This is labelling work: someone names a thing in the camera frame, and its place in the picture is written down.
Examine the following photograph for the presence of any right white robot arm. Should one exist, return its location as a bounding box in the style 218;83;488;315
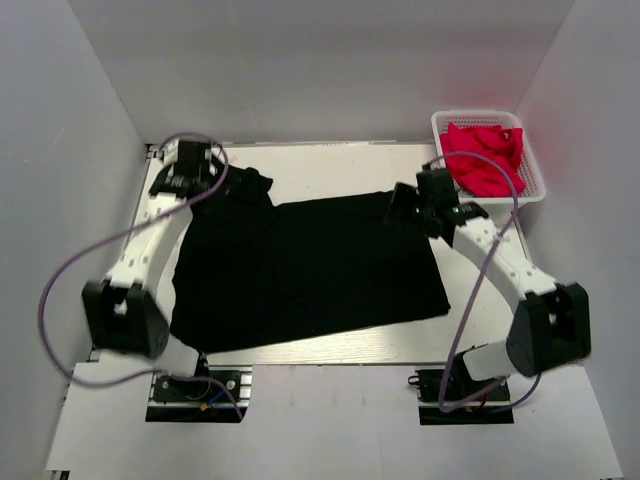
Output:
385;169;592;399

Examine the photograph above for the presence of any black t shirt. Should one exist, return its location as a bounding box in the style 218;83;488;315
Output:
170;168;450;354

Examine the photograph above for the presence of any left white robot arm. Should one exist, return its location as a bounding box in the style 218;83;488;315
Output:
82;139;229;399

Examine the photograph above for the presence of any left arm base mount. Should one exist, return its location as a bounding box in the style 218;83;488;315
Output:
145;366;252;424

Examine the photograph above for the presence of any white plastic basket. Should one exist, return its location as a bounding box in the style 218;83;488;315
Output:
431;110;546;205

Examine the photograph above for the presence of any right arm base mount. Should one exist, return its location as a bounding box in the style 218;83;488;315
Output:
407;367;516;427

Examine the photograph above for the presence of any red t shirt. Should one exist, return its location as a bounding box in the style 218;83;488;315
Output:
439;123;526;198

